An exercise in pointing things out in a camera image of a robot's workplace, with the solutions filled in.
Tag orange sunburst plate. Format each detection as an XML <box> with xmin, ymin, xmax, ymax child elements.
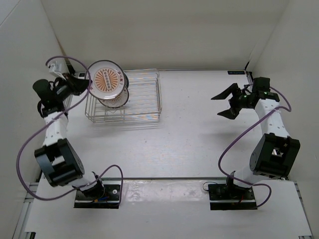
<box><xmin>98</xmin><ymin>87</ymin><xmax>129</xmax><ymax>109</ymax></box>
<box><xmin>85</xmin><ymin>60</ymin><xmax>126</xmax><ymax>100</ymax></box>

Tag wire dish rack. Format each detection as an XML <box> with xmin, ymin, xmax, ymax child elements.
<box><xmin>85</xmin><ymin>69</ymin><xmax>162</xmax><ymax>124</ymax></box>

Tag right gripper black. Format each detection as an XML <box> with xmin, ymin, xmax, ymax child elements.
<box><xmin>211</xmin><ymin>83</ymin><xmax>253</xmax><ymax>120</ymax></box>

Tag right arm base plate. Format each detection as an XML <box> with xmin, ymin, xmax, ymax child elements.
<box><xmin>203</xmin><ymin>181</ymin><xmax>257</xmax><ymax>211</ymax></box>

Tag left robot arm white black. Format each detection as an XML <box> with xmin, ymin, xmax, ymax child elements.
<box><xmin>32</xmin><ymin>73</ymin><xmax>105</xmax><ymax>199</ymax></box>

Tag green rimmed back plate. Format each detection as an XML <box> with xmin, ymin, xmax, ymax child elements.
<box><xmin>120</xmin><ymin>71</ymin><xmax>129</xmax><ymax>89</ymax></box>

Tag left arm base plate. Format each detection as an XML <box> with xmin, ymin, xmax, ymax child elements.
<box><xmin>73</xmin><ymin>180</ymin><xmax>122</xmax><ymax>209</ymax></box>

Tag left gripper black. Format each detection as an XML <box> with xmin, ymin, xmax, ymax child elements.
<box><xmin>54</xmin><ymin>73</ymin><xmax>93</xmax><ymax>102</ymax></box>

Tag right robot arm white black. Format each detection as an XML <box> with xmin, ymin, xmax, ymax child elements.
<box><xmin>213</xmin><ymin>77</ymin><xmax>301</xmax><ymax>199</ymax></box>

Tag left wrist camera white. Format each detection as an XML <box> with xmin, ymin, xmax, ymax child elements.
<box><xmin>48</xmin><ymin>62</ymin><xmax>64</xmax><ymax>79</ymax></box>

